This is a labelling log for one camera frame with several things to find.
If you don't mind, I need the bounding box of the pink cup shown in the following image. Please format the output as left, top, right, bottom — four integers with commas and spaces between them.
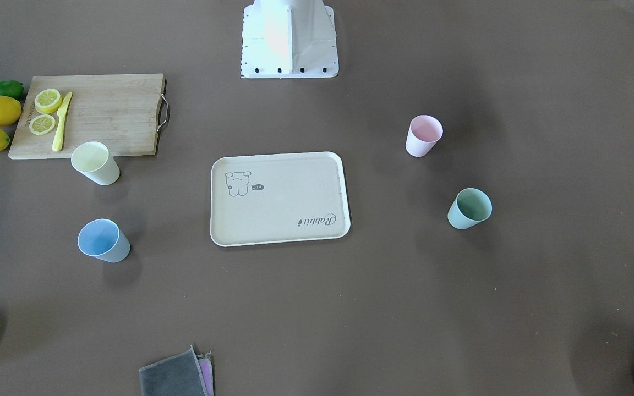
405, 115, 444, 157

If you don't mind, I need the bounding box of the green cup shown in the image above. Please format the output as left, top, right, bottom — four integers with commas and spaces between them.
447, 188, 493, 230

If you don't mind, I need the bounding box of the blue cup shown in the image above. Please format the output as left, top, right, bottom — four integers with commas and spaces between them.
77, 218, 130, 263

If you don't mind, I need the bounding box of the cream yellow cup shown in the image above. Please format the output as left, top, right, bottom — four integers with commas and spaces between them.
70, 142, 121, 186

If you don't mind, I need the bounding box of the cream rabbit tray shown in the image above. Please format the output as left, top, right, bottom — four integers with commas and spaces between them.
210, 151, 351, 246

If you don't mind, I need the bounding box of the pink cloth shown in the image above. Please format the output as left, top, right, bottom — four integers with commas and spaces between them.
196, 351, 215, 396

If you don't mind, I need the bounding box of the bamboo cutting board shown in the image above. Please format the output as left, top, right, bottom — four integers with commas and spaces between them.
8, 73, 168, 160

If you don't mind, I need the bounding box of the grey cloth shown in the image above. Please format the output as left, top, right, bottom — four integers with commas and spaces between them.
139, 348, 204, 395

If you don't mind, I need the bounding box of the yellow plastic knife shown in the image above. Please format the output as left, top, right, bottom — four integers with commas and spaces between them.
51, 92, 73, 151

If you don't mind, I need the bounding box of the upper lemon slice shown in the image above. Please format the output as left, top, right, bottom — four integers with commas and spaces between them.
34, 89, 63, 114

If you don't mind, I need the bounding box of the green lime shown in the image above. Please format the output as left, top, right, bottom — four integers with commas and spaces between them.
0, 80, 24, 100

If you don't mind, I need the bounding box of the upper yellow lemon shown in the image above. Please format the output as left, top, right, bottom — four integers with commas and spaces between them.
0, 96, 22, 127

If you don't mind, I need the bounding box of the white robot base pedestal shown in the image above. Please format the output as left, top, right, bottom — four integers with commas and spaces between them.
240, 1, 340, 79

